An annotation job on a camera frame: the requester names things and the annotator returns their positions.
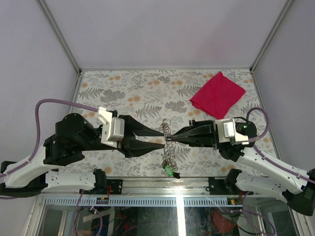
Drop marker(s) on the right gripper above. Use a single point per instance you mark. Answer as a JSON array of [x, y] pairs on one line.
[[202, 133]]

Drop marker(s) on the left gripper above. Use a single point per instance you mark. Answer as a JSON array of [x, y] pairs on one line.
[[130, 144]]

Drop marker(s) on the metal ring key organizer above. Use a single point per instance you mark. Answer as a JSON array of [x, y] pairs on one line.
[[168, 156]]

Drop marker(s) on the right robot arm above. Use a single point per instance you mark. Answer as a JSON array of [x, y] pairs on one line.
[[293, 186]]

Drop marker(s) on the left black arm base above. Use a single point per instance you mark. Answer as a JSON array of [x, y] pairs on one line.
[[106, 186]]

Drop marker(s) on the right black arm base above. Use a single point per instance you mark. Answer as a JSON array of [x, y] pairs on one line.
[[224, 185]]

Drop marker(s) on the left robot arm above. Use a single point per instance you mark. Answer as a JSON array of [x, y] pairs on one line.
[[39, 173]]

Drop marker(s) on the magenta folded cloth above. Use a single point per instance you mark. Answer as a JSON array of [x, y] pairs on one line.
[[217, 96]]

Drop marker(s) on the green key tag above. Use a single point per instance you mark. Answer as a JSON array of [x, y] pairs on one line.
[[168, 170]]

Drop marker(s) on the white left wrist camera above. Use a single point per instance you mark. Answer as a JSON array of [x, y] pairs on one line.
[[112, 127]]

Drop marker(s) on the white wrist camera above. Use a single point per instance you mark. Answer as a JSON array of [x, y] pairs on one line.
[[112, 127], [226, 129]]

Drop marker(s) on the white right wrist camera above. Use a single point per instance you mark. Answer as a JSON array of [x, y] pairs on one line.
[[226, 129]]

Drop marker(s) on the aluminium front rail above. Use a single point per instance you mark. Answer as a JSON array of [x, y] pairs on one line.
[[150, 192]]

